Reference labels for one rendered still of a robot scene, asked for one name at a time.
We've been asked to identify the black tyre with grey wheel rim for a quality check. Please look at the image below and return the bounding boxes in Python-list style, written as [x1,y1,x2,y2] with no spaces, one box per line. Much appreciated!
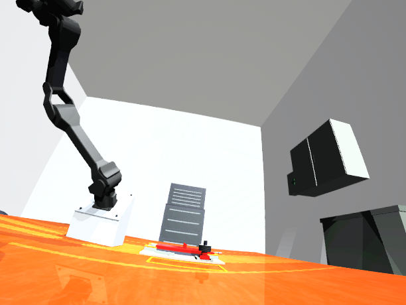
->
[198,244,211,252]

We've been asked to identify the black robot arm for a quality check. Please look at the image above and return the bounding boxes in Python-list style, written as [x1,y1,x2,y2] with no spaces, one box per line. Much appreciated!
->
[16,0,122,212]

